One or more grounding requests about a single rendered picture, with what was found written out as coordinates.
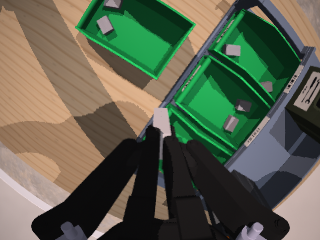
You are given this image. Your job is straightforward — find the grey metal shelf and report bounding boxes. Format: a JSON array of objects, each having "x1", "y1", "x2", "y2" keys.
[{"x1": 158, "y1": 0, "x2": 320, "y2": 210}]

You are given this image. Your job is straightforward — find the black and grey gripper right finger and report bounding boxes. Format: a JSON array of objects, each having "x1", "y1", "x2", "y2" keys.
[{"x1": 160, "y1": 108, "x2": 290, "y2": 240}]

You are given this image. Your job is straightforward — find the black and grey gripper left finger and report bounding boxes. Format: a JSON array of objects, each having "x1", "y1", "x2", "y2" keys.
[{"x1": 31, "y1": 108, "x2": 162, "y2": 240}]

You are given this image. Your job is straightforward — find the green bin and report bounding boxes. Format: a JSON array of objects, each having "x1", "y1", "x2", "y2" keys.
[
  {"x1": 173, "y1": 55, "x2": 271, "y2": 150},
  {"x1": 165, "y1": 102, "x2": 236, "y2": 165},
  {"x1": 75, "y1": 0, "x2": 196, "y2": 80},
  {"x1": 208, "y1": 9, "x2": 301, "y2": 106}
]

